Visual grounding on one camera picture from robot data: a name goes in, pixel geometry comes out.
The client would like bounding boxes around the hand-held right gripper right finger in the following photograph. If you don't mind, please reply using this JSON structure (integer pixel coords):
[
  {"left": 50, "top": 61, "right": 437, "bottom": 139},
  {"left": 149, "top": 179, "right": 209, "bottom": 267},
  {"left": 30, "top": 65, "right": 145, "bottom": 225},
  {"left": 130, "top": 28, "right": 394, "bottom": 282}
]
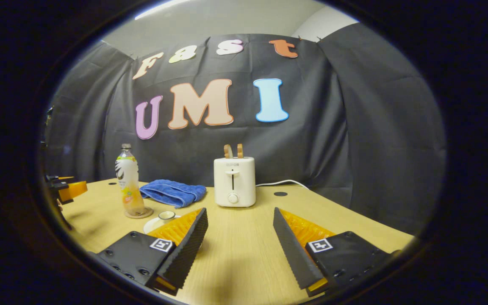
[{"left": 272, "top": 207, "right": 397, "bottom": 297}]

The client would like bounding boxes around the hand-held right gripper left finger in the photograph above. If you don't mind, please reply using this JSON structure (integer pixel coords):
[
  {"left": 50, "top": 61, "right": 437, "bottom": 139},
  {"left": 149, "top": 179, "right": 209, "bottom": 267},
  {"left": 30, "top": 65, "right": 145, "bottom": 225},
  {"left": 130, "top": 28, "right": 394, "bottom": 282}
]
[{"left": 94, "top": 207, "right": 209, "bottom": 296}]

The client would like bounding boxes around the white teacup lid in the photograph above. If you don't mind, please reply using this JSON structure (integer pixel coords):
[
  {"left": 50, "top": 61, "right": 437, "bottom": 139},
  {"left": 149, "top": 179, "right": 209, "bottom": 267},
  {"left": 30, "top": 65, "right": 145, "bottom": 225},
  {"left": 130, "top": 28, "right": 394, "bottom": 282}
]
[{"left": 151, "top": 211, "right": 181, "bottom": 226}]

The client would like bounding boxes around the clear plastic water bottle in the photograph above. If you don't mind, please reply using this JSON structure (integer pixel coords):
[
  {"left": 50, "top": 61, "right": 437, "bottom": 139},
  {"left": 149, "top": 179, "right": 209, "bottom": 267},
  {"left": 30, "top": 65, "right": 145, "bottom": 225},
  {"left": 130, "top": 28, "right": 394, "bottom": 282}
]
[{"left": 115, "top": 143, "right": 146, "bottom": 216}]

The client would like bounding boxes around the round cork coaster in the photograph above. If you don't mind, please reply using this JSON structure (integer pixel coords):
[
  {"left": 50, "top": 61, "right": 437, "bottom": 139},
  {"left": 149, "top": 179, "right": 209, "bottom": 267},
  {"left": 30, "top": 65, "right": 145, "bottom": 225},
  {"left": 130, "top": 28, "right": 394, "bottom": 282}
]
[{"left": 125, "top": 206, "right": 154, "bottom": 219}]

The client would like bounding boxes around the blue folded towel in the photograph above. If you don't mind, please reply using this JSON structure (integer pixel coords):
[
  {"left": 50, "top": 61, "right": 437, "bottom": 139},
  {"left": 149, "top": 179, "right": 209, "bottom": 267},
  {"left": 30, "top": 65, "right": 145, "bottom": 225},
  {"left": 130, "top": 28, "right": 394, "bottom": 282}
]
[{"left": 139, "top": 179, "right": 207, "bottom": 208}]

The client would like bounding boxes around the white toaster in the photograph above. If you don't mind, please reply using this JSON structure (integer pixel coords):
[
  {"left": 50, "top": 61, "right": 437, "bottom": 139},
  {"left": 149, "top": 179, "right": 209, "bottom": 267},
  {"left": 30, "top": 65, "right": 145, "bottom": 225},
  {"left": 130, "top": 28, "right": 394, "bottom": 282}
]
[{"left": 213, "top": 157, "right": 256, "bottom": 208}]

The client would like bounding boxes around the black backdrop cloth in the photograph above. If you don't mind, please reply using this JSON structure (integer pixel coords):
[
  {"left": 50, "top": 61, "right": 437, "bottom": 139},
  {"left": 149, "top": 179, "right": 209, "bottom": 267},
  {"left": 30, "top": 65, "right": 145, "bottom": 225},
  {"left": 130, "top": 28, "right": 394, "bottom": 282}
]
[{"left": 43, "top": 22, "right": 447, "bottom": 236}]

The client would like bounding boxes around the white toaster power cable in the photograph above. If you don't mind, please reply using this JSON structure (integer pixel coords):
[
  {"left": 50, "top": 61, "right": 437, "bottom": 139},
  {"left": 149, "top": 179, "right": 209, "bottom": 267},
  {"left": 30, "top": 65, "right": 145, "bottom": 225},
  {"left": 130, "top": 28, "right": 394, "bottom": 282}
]
[{"left": 255, "top": 179, "right": 310, "bottom": 190}]

